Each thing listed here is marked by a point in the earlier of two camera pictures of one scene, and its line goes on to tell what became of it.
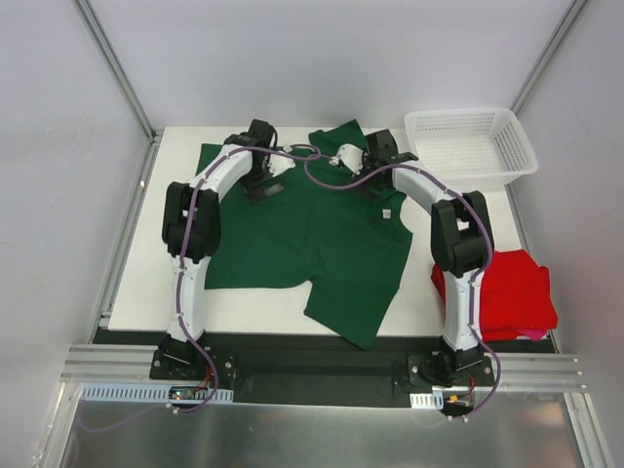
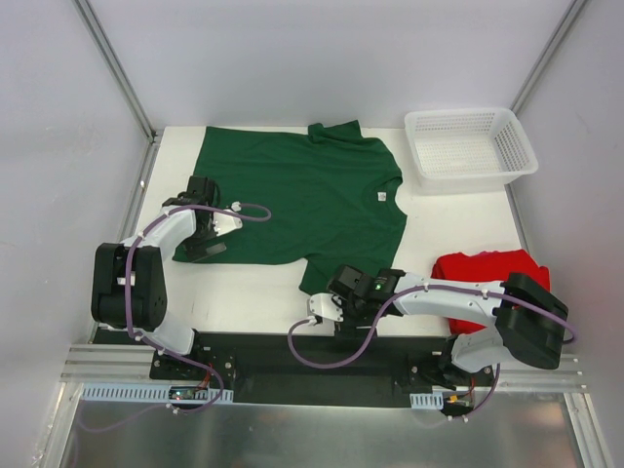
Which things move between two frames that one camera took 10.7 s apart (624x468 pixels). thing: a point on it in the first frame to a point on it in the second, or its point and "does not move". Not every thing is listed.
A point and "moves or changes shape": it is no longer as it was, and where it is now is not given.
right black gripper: (375, 186) to (353, 331)
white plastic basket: (471, 149) does not move
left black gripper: (263, 191) to (203, 247)
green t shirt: (336, 234) moves or changes shape
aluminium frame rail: (107, 363) does not move
